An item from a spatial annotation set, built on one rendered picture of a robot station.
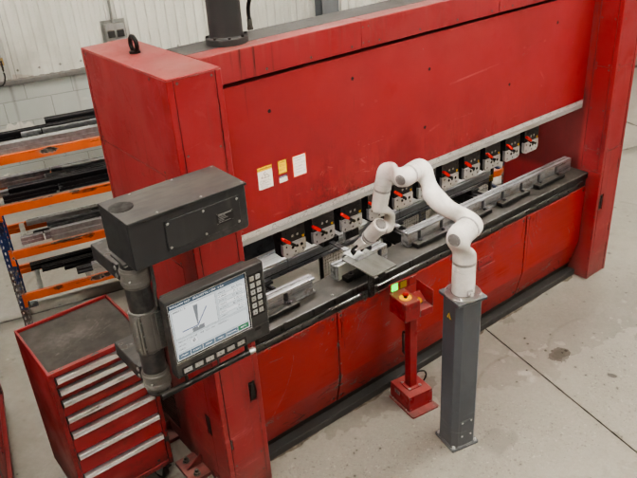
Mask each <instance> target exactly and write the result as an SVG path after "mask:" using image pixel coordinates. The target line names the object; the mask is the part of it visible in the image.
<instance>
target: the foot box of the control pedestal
mask: <svg viewBox="0 0 637 478"><path fill-rule="evenodd" d="M403 380H405V375H403V376H401V377H399V378H397V379H395V380H392V381H391V394H390V398H391V399H392V400H393V401H394V402H395V403H396V404H397V405H398V406H399V407H400V408H401V409H402V410H404V411H405V412H406V413H407V414H408V415H409V416H410V417H411V418H412V419H415V418H417V417H419V416H421V415H423V414H426V413H428V412H430V411H432V410H434V409H436V408H438V407H439V405H438V404H437V403H436V402H435V401H433V400H432V388H431V387H430V386H429V385H428V384H427V383H426V382H424V381H423V380H422V379H421V378H420V377H418V376H417V380H418V381H419V382H420V383H421V384H422V386H420V387H418V388H415V389H413V390H411V391H409V390H408V389H406V388H405V387H404V386H403V385H402V384H401V383H400V381H403Z"/></svg>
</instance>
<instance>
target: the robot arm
mask: <svg viewBox="0 0 637 478"><path fill-rule="evenodd" d="M416 181H418V182H419V183H420V185H421V188H422V196H423V198H424V200H425V201H426V202H427V203H428V205H429V206H430V207H431V208H432V209H433V210H434V211H435V212H437V213H438V214H440V215H441V216H443V217H446V218H449V219H451V220H452V221H454V222H455V224H454V225H453V226H451V227H450V229H449V230H448V232H447V234H446V243H447V245H448V246H449V248H450V249H451V251H452V275H451V284H449V285H447V286H446V288H445V295H446V297H447V298H448V299H450V300H451V301H453V302H456V303H473V302H476V301H477V300H478V299H479V298H480V297H481V296H482V290H481V289H480V288H479V287H478V286H477V285H475V283H476V265H477V253H476V251H475V250H474V249H473V248H471V247H470V245H471V242H472V241H473V240H474V239H475V238H476V237H478V236H479V235H480V234H481V233H482V229H483V222H482V220H481V218H480V217H479V216H478V215H477V214H476V213H475V212H473V211H471V210H469V209H467V208H465V207H463V206H461V205H459V204H457V203H456V202H454V201H453V200H452V199H450V198H449V197H448V196H447V195H446V193H445V192H444V191H443V190H442V189H441V188H440V186H439V185H438V183H437V182H436V179H435V176H434V172H433V169H432V167H431V166H430V164H429V163H428V162H427V161H426V160H424V159H422V158H416V159H414V160H412V161H411V162H409V163H408V164H406V165H404V166H403V167H397V165H396V163H394V162H384V163H382V164H381V165H380V166H379V167H378V169H377V171H376V176H375V182H374V187H373V200H372V210H373V212H375V213H384V219H382V218H375V219H374V220H373V221H372V223H371V224H370V225H369V226H368V227H367V228H366V229H365V230H364V231H363V233H362V236H361V237H360V238H359V239H357V240H356V241H355V242H354V244H353V246H354V247H353V248H352V249H351V253H352V254H353V255H355V254H356V252H357V251H359V250H360V251H361V252H362V251H363V250H364V249H365V248H366V247H368V246H369V245H370V244H373V243H374V242H375V241H376V240H377V239H378V238H379V237H380V236H382V235H384V234H387V233H390V232H392V231H393V229H394V224H395V214H394V211H393V210H392V209H391V208H390V207H389V206H388V205H389V200H390V195H391V185H392V183H393V184H394V185H395V186H397V187H402V188H403V187H408V186H410V185H412V184H413V183H415V182H416ZM355 249H356V250H355Z"/></svg>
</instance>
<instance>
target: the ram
mask: <svg viewBox="0 0 637 478"><path fill-rule="evenodd" d="M594 3H595V0H547V1H543V2H539V3H535V4H532V5H528V6H525V7H521V8H517V9H510V10H508V11H504V12H500V13H496V14H492V15H488V16H484V17H482V18H478V19H474V20H470V21H466V22H463V23H460V24H456V25H452V26H448V27H444V28H438V29H434V30H431V31H427V32H424V33H420V34H416V35H412V36H409V37H405V38H402V39H398V40H394V41H390V42H387V43H383V44H380V45H376V46H369V47H365V48H362V49H359V50H355V51H351V52H347V53H343V54H340V55H336V56H333V57H329V58H325V59H322V60H318V61H314V62H311V63H307V64H301V65H297V66H293V67H289V68H286V69H283V70H279V71H275V72H271V73H267V74H263V75H261V76H257V77H253V78H249V79H245V80H241V81H238V82H235V83H228V84H224V85H223V90H224V98H225V106H226V113H227V128H228V135H229V143H230V151H231V157H232V165H233V172H234V176H235V177H237V178H239V179H241V180H243V181H244V182H245V183H246V185H245V192H246V207H247V215H248V227H247V228H245V229H242V230H241V234H242V235H245V234H247V233H250V232H252V231H254V230H258V229H260V228H263V227H265V226H268V225H270V224H273V223H275V222H278V221H280V220H283V219H284V218H287V217H289V216H292V215H294V214H297V213H299V212H302V211H306V210H308V209H311V208H314V207H315V206H318V205H320V204H323V203H325V202H328V201H330V200H333V199H335V198H338V197H340V196H342V195H344V194H347V193H351V192H353V191H356V190H358V189H361V188H363V187H366V186H368V185H371V184H373V183H374V182H375V176H376V171H377V169H378V167H379V166H380V165H381V164H382V163H384V162H394V163H396V165H397V167H403V166H404V165H406V164H408V163H409V162H411V161H412V160H414V159H416V158H422V159H424V160H426V161H430V160H433V159H434V158H437V157H439V156H443V155H446V154H448V153H451V152H453V151H456V150H458V149H461V148H463V147H465V146H467V145H470V144H472V143H475V142H477V141H480V140H482V139H485V138H489V137H491V136H494V135H496V134H498V133H500V132H503V131H505V130H508V129H510V128H513V127H515V126H518V125H520V124H523V123H524V122H527V121H529V120H533V119H536V118H538V117H541V116H543V115H546V114H548V113H551V112H553V111H555V110H557V109H560V108H562V107H565V106H567V105H570V104H572V103H575V102H577V101H581V100H583V98H584V90H585V81H586V74H587V66H588V59H589V50H590V42H591V35H592V19H593V12H594ZM582 106H583V103H582V104H580V105H577V106H576V107H573V108H571V109H568V110H566V111H564V112H561V113H559V114H556V115H554V116H551V117H549V118H547V119H543V120H541V121H538V122H536V123H533V124H531V125H528V126H526V127H524V128H521V129H519V130H517V131H515V132H512V133H510V134H507V135H505V136H502V137H500V138H496V139H493V140H491V141H489V142H486V143H485V144H482V145H480V146H477V147H475V148H472V149H470V150H467V151H465V152H462V153H460V154H457V155H456V156H452V157H450V158H447V159H445V160H442V161H440V162H437V163H435V164H432V165H430V166H431V167H432V169H434V168H436V167H439V166H441V165H444V164H446V163H448V162H450V161H452V160H455V159H457V158H460V157H462V156H466V155H469V154H471V153H473V152H476V151H478V150H481V149H482V148H485V147H487V146H490V145H492V144H494V143H497V142H499V141H502V140H504V139H507V138H510V137H512V136H514V135H517V134H519V133H522V132H524V131H527V130H529V129H531V128H534V127H536V126H539V125H540V124H543V123H545V122H548V121H550V120H554V119H556V118H559V117H561V116H564V115H566V114H568V113H571V112H572V111H575V110H577V109H580V108H582ZM302 153H305V154H306V168H307V174H304V175H299V176H297V177H294V174H293V162H292V156H297V155H299V154H302ZM284 159H286V169H287V172H285V173H282V174H280V175H279V168H278V161H281V160H284ZM270 164H271V165H272V174H273V185H274V186H271V187H269V188H266V189H263V190H259V181H258V172H257V169H259V168H262V167H264V166H267V165H270ZM282 175H287V179H288V180H286V181H284V182H282V183H280V176H282ZM372 193H373V189H371V190H369V191H366V192H365V193H361V194H358V195H356V196H353V197H351V198H348V199H346V200H343V201H341V202H338V203H336V204H335V205H332V206H330V207H327V208H325V209H322V210H320V211H316V212H313V213H311V214H308V215H306V216H303V217H302V218H299V219H297V220H295V221H292V222H290V223H287V224H285V225H282V226H280V227H277V228H275V229H273V230H269V231H267V232H264V233H262V234H260V235H257V236H255V237H252V238H250V239H247V240H245V241H243V247H244V246H246V245H249V244H251V243H254V242H256V241H258V240H261V239H263V238H265V237H267V236H270V235H272V234H275V233H277V232H279V231H282V230H286V229H288V228H291V227H293V226H295V225H297V224H299V223H302V222H304V221H307V220H309V219H312V218H314V217H316V216H319V215H321V214H324V213H326V212H328V211H332V210H334V209H336V208H339V207H341V206H344V205H346V204H349V203H351V202H353V201H356V200H357V199H360V198H362V197H365V196H367V195H370V194H372Z"/></svg>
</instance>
